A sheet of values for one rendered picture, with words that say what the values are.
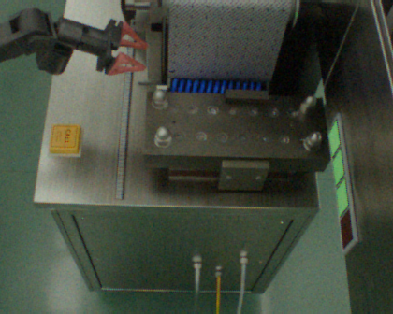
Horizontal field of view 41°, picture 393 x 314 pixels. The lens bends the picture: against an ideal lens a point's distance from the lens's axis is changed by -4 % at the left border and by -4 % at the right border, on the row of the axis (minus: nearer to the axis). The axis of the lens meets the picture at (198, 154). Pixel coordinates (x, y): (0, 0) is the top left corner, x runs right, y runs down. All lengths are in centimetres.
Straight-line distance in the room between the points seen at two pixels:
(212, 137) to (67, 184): 35
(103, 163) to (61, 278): 93
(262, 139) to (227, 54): 20
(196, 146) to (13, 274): 122
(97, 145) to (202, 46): 36
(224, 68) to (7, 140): 141
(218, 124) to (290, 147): 16
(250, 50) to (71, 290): 127
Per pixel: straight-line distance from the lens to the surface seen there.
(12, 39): 111
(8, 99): 256
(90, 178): 128
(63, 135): 131
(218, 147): 116
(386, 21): 86
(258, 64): 122
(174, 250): 154
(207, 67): 122
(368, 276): 88
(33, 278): 217
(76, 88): 141
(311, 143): 118
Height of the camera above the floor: 204
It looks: 61 degrees down
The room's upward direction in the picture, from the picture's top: 7 degrees clockwise
